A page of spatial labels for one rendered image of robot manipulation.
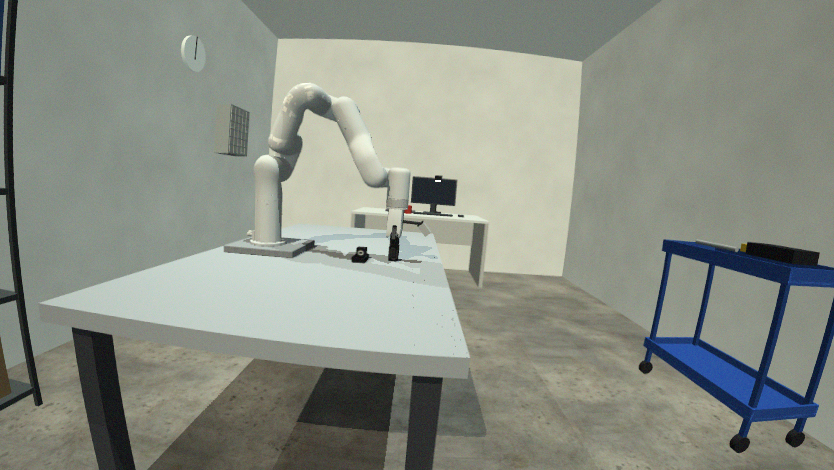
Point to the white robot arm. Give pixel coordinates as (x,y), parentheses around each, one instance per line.
(271,170)

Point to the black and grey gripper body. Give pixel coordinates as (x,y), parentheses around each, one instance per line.
(395,217)

